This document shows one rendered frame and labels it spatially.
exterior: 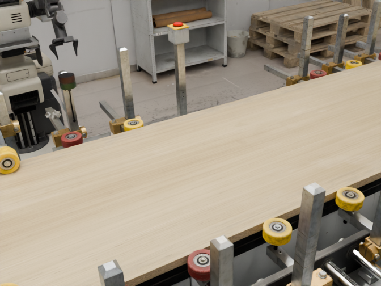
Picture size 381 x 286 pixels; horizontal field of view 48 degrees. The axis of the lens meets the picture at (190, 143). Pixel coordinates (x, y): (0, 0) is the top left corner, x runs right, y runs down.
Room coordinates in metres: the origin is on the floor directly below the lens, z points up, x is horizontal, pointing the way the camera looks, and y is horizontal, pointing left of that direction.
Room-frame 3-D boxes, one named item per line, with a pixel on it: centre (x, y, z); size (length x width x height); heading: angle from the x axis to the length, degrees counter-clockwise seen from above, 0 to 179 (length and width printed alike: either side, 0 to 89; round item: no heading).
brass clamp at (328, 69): (2.29, -0.82, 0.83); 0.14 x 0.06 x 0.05; 118
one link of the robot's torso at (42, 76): (2.42, 0.95, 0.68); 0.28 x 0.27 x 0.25; 122
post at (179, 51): (1.83, 0.03, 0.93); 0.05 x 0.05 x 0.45; 28
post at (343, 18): (2.30, -0.84, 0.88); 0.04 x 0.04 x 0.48; 28
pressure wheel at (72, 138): (1.47, 0.46, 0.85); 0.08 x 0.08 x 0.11
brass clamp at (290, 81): (2.17, -0.60, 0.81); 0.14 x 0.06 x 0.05; 118
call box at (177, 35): (1.83, 0.03, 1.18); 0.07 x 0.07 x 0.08; 28
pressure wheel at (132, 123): (1.56, 0.23, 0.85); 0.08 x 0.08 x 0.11
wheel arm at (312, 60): (2.32, -0.78, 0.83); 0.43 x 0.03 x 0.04; 28
